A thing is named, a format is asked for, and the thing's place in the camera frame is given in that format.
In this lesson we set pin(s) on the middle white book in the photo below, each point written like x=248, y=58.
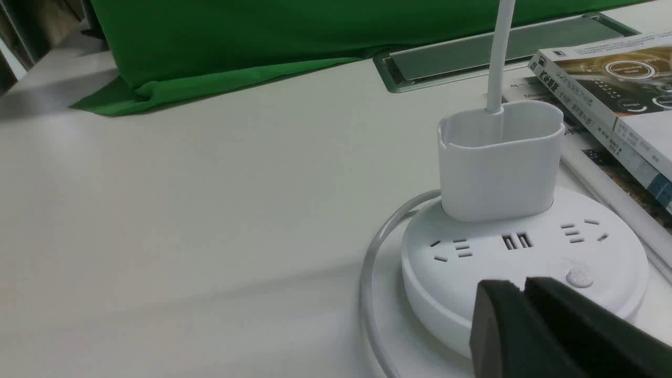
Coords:
x=531, y=88

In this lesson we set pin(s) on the white desk lamp socket base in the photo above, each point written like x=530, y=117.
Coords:
x=501, y=216

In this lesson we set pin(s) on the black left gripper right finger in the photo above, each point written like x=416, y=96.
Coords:
x=601, y=343

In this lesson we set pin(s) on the top autonomous driving book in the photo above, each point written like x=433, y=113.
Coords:
x=619, y=90

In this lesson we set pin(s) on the bottom large thin book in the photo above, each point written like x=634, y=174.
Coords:
x=609, y=193

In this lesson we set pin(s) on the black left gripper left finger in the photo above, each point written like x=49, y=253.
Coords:
x=510, y=339

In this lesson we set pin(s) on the green backdrop cloth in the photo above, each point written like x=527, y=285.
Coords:
x=172, y=52

